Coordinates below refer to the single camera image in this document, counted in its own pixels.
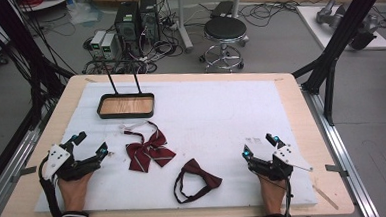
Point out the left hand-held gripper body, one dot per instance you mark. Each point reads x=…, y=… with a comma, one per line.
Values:
x=57, y=158

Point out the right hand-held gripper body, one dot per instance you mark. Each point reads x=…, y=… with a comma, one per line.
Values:
x=285, y=157

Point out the striped dark red bow tie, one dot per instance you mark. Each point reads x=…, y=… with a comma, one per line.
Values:
x=149, y=151

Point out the black rack with wooden base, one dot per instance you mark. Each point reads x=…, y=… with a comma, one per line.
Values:
x=126, y=106

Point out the person's left hand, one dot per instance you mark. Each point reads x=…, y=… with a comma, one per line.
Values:
x=73, y=191

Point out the person's right hand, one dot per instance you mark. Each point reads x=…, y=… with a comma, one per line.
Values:
x=272, y=192

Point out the wooden table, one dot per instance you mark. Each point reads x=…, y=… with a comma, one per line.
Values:
x=319, y=128

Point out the white foam mat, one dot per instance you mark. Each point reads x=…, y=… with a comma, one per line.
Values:
x=208, y=121

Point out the thin wooden stick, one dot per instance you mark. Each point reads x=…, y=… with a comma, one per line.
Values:
x=326, y=197

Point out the white power supply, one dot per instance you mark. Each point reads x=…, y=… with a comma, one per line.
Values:
x=109, y=46
x=96, y=41

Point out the large black computer tower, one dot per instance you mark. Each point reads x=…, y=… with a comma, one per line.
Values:
x=127, y=28

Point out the black round stool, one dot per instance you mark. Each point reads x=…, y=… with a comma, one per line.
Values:
x=225, y=28

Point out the white floor board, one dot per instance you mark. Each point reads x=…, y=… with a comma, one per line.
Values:
x=313, y=22

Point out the slim black computer tower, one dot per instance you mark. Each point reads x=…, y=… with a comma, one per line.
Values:
x=149, y=19

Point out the white round table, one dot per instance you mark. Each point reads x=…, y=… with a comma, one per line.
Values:
x=43, y=3

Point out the flat black box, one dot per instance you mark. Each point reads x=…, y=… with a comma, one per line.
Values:
x=222, y=9

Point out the grey metal bracket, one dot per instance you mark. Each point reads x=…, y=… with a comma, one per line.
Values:
x=23, y=172
x=337, y=169

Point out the aluminium rail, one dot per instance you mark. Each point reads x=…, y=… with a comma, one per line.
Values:
x=343, y=154
x=7, y=171

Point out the black frame post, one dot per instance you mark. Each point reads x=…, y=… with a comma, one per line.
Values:
x=344, y=33

